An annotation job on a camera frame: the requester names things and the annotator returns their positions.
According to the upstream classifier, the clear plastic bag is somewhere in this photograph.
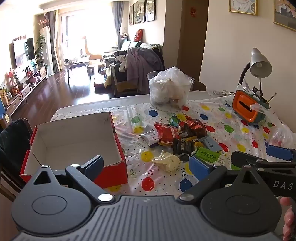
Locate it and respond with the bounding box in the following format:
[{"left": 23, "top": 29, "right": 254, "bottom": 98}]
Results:
[{"left": 266, "top": 125, "right": 296, "bottom": 153}]

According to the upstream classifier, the pink plush toy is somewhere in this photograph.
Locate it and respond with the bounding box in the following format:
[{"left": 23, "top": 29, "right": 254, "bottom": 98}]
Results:
[{"left": 5, "top": 71, "right": 17, "bottom": 88}]

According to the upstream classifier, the green potted plant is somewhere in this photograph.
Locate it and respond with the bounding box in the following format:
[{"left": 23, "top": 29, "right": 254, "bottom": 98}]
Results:
[{"left": 35, "top": 35, "right": 48, "bottom": 67}]

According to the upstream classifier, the red snack packet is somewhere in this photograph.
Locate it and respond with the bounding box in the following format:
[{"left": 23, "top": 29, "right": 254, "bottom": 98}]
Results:
[{"left": 154, "top": 122, "right": 181, "bottom": 146}]

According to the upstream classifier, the orange green tissue box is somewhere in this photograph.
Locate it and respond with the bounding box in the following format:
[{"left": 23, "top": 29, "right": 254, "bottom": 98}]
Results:
[{"left": 232, "top": 87, "right": 270, "bottom": 126}]

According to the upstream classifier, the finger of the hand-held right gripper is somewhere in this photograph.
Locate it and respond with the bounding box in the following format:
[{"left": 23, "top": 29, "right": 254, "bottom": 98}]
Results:
[
  {"left": 231, "top": 151, "right": 296, "bottom": 171},
  {"left": 265, "top": 144, "right": 296, "bottom": 161}
]

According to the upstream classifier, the white standing air conditioner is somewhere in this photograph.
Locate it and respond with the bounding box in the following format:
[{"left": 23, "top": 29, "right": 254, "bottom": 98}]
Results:
[{"left": 39, "top": 26, "right": 53, "bottom": 70}]

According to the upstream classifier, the purple-grey clothing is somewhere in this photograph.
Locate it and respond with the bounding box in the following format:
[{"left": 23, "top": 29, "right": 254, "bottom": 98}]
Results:
[{"left": 126, "top": 46, "right": 164, "bottom": 93}]

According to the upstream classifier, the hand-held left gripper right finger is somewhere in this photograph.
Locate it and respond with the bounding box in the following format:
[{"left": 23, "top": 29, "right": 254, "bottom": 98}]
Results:
[{"left": 177, "top": 155, "right": 263, "bottom": 205}]

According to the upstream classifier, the dark red foil packet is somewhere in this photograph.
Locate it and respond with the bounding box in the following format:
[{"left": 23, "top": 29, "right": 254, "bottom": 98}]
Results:
[{"left": 179, "top": 119, "right": 208, "bottom": 139}]

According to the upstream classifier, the clear plastic container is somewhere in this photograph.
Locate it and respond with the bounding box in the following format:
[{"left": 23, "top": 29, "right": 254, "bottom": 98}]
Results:
[{"left": 147, "top": 71, "right": 194, "bottom": 112}]

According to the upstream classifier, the wooden television cabinet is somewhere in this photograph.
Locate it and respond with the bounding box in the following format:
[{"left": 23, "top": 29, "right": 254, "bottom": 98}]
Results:
[{"left": 0, "top": 65, "right": 48, "bottom": 121}]

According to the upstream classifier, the green snack packet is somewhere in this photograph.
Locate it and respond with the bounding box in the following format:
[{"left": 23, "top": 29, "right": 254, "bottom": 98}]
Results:
[{"left": 191, "top": 147, "right": 222, "bottom": 164}]

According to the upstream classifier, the dark jacket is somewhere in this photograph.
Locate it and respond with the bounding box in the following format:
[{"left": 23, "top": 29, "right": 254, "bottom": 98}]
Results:
[{"left": 0, "top": 119, "right": 33, "bottom": 186}]

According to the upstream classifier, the gold framed picture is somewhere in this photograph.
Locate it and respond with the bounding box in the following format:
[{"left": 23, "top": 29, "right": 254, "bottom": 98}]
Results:
[
  {"left": 229, "top": 0, "right": 258, "bottom": 16},
  {"left": 273, "top": 0, "right": 296, "bottom": 30}
]

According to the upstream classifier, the television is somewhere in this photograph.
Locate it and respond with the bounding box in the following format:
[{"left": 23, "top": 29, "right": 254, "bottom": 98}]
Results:
[{"left": 9, "top": 38, "right": 35, "bottom": 69}]

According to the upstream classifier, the person's right hand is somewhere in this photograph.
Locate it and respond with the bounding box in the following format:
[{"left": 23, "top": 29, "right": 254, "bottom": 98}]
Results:
[{"left": 279, "top": 197, "right": 296, "bottom": 241}]

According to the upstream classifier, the white snack packet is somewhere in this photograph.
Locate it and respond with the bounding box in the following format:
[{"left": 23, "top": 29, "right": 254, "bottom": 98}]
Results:
[{"left": 140, "top": 130, "right": 158, "bottom": 148}]

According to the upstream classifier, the wooden chair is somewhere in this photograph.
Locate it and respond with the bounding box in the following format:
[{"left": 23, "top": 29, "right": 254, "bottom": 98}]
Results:
[{"left": 193, "top": 80, "right": 207, "bottom": 92}]

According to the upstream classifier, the white plastic bag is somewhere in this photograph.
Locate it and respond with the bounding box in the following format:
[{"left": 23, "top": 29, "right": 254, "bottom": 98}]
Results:
[{"left": 150, "top": 67, "right": 193, "bottom": 105}]

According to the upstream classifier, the black snack packet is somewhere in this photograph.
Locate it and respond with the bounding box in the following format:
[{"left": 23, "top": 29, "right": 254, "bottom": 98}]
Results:
[{"left": 173, "top": 137, "right": 200, "bottom": 156}]

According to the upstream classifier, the red cardboard box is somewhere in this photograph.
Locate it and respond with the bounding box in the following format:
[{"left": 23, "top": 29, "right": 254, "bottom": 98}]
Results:
[{"left": 20, "top": 111, "right": 129, "bottom": 189}]

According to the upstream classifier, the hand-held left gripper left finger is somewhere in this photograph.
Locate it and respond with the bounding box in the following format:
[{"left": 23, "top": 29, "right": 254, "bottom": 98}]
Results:
[{"left": 22, "top": 155, "right": 115, "bottom": 205}]

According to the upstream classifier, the grey curtain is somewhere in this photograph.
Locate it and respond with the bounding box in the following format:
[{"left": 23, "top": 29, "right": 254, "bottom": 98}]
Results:
[
  {"left": 47, "top": 10, "right": 60, "bottom": 75},
  {"left": 111, "top": 1, "right": 124, "bottom": 50}
]

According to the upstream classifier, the blue-grey snack packet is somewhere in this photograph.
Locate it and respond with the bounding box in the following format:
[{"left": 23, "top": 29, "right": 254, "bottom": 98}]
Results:
[{"left": 200, "top": 137, "right": 224, "bottom": 152}]

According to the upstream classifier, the chair with piled clothes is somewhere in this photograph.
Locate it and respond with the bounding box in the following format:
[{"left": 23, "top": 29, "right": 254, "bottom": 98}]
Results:
[{"left": 103, "top": 39, "right": 165, "bottom": 98}]

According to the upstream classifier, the wooden coffee table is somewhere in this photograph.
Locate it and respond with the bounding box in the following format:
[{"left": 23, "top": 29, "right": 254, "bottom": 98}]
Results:
[{"left": 64, "top": 57, "right": 90, "bottom": 83}]

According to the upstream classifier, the grey desk lamp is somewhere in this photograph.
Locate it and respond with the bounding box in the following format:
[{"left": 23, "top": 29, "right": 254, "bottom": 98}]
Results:
[{"left": 238, "top": 48, "right": 273, "bottom": 93}]

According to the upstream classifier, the pale yellow snack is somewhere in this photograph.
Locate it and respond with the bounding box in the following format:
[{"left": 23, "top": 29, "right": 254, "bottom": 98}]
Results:
[{"left": 151, "top": 150, "right": 182, "bottom": 172}]

